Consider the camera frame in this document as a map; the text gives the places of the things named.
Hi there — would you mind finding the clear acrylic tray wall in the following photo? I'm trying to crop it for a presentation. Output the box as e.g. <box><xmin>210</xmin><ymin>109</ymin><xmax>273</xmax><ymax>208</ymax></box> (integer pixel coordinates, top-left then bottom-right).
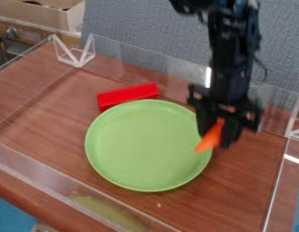
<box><xmin>0</xmin><ymin>33</ymin><xmax>299</xmax><ymax>232</ymax></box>

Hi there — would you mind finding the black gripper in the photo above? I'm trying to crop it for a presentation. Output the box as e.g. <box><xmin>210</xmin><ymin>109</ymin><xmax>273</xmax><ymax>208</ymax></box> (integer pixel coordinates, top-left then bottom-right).
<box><xmin>186</xmin><ymin>84</ymin><xmax>265</xmax><ymax>149</ymax></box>

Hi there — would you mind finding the red rectangular block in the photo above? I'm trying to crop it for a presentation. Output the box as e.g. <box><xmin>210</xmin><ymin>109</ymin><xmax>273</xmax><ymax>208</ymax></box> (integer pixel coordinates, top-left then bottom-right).
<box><xmin>97</xmin><ymin>82</ymin><xmax>159</xmax><ymax>111</ymax></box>

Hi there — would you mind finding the black cable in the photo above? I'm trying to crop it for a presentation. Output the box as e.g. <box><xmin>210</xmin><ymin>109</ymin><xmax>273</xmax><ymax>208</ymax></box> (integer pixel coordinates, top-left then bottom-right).
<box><xmin>251</xmin><ymin>55</ymin><xmax>269</xmax><ymax>84</ymax></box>

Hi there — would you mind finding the green round plate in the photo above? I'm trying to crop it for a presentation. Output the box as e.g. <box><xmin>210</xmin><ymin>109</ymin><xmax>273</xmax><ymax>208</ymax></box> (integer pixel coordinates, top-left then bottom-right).
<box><xmin>83</xmin><ymin>100</ymin><xmax>211</xmax><ymax>192</ymax></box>

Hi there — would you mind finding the orange toy carrot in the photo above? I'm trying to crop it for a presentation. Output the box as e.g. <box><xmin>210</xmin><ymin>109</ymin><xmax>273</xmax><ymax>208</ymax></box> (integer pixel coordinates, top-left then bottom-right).
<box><xmin>194</xmin><ymin>118</ymin><xmax>225</xmax><ymax>153</ymax></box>

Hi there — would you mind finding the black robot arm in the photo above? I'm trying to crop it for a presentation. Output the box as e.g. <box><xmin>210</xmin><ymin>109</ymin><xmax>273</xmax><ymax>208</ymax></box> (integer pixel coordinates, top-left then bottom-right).
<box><xmin>169</xmin><ymin>0</ymin><xmax>265</xmax><ymax>152</ymax></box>

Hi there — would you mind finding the wooden shelf unit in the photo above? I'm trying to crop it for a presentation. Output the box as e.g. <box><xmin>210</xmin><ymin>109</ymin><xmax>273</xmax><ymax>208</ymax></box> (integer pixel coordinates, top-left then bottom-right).
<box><xmin>0</xmin><ymin>16</ymin><xmax>82</xmax><ymax>71</ymax></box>

